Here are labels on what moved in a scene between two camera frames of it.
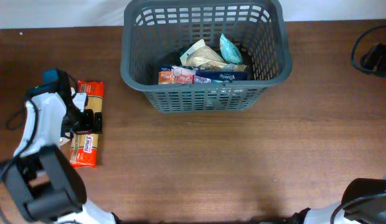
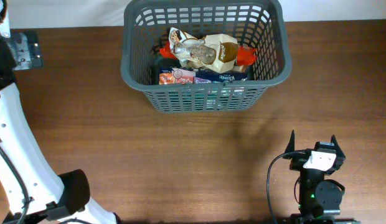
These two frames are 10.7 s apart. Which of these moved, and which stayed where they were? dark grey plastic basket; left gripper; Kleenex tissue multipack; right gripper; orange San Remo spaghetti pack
Moved: orange San Remo spaghetti pack; right gripper; left gripper
Stayed: Kleenex tissue multipack; dark grey plastic basket
